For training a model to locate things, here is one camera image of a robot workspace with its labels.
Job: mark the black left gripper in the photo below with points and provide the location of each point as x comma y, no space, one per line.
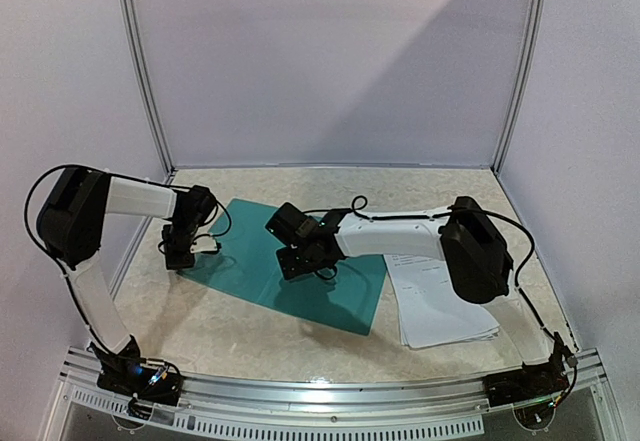
174,262

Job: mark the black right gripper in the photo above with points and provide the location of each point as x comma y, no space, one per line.
291,264

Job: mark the green file folder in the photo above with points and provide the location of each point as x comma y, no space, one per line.
254,266

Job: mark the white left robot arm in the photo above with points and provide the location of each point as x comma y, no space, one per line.
69,230

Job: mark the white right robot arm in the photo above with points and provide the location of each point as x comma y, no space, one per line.
463,236

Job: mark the white paper stack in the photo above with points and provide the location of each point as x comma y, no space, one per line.
429,311

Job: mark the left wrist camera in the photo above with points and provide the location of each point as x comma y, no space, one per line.
202,247

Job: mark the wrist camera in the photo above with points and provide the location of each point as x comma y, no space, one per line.
202,247
288,224

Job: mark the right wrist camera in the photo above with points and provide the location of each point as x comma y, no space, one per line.
288,224

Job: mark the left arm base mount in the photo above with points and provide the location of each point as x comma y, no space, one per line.
129,374

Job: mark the aluminium front rail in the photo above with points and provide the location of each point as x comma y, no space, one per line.
219,408

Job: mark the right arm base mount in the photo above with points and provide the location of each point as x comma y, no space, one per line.
550,382

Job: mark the left aluminium corner post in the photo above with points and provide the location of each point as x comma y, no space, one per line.
143,79

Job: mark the aluminium corner post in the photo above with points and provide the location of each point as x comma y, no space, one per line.
143,79
525,60

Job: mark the right aluminium corner post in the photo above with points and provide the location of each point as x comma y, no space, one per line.
525,60

